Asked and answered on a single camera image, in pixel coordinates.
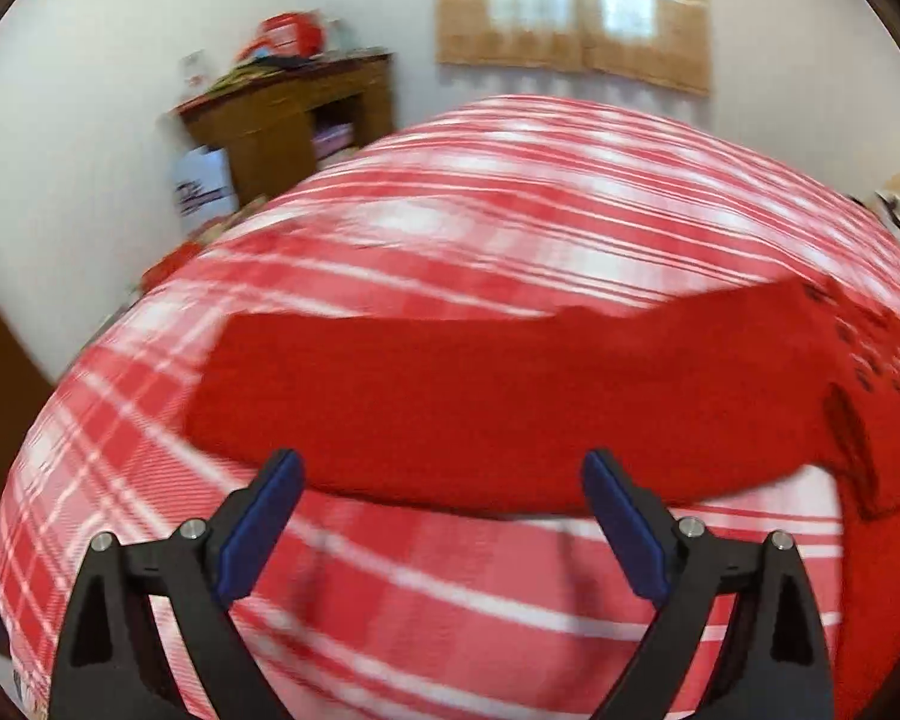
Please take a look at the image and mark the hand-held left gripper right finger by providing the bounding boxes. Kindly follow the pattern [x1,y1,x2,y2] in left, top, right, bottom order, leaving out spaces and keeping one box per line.
[581,448,833,720]

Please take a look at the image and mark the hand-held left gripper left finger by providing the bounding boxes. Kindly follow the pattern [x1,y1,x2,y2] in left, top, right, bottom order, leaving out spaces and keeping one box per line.
[49,448,306,720]

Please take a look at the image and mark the red knit garment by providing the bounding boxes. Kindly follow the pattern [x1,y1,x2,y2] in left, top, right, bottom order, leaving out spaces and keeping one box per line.
[184,277,900,691]

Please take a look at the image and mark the dark wooden door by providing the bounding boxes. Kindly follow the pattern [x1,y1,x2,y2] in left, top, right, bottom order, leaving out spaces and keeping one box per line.
[0,262,55,563]

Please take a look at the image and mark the red plaid bed sheet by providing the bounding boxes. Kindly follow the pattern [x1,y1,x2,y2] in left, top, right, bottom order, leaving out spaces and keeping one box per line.
[0,94,900,720]

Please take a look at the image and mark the brown wooden desk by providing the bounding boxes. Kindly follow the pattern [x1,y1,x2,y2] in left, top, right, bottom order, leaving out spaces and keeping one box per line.
[176,52,395,203]

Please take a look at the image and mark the pile of colourful cloths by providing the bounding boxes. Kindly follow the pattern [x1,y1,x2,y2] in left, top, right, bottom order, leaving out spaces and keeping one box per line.
[187,52,312,100]

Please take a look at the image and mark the red bag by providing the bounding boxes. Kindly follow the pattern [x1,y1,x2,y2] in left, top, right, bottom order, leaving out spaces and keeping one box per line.
[236,11,329,65]

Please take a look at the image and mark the short beige lace curtain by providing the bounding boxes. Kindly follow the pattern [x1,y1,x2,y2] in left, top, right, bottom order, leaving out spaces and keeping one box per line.
[433,0,713,97]

